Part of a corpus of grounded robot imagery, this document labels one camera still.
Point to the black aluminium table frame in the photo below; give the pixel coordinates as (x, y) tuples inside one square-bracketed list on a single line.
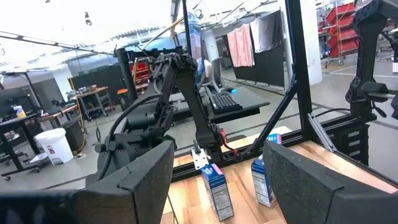
[(298, 62)]

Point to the computer monitor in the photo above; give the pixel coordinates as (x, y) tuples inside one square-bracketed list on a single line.
[(196, 46)]

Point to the white trash bin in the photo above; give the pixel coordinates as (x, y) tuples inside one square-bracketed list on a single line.
[(54, 146)]

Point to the Frosted Flakes cereal box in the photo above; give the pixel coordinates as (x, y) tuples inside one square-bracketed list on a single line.
[(217, 193)]

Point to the black computer desk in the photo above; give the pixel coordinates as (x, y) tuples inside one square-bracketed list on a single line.
[(248, 99)]

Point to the silver mounting bracket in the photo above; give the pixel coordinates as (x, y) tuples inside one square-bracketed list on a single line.
[(199, 158)]

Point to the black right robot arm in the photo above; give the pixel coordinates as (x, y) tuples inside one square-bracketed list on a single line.
[(189, 93)]

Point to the grey hanging cloth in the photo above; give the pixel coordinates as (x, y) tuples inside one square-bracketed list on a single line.
[(267, 31)]

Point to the pink hanging cloth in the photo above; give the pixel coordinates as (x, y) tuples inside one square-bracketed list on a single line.
[(241, 46)]

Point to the black partition wall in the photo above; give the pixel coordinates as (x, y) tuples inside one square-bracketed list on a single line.
[(270, 68)]

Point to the red bin rack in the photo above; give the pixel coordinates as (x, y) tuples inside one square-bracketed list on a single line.
[(342, 34)]

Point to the black keyboard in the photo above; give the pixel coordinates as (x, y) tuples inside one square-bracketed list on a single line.
[(222, 102)]

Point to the Rice Krispies cereal box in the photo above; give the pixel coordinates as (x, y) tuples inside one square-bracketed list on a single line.
[(261, 183)]

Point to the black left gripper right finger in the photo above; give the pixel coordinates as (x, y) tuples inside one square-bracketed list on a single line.
[(326, 208)]

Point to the black drawer unit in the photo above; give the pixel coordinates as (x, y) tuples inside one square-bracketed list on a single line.
[(354, 143)]

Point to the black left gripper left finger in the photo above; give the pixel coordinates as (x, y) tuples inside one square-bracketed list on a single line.
[(93, 208)]

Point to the wooden workbench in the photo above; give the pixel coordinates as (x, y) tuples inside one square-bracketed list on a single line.
[(93, 91)]

